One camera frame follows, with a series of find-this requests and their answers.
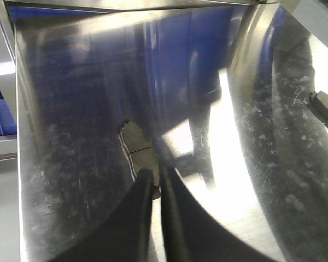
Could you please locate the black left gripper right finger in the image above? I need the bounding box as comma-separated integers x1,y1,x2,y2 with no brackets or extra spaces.
160,166,274,261

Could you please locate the stainless steel rack frame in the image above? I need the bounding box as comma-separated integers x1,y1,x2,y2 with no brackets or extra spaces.
0,0,328,162

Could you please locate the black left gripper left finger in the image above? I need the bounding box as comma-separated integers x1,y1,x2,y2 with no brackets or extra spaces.
52,169,154,261

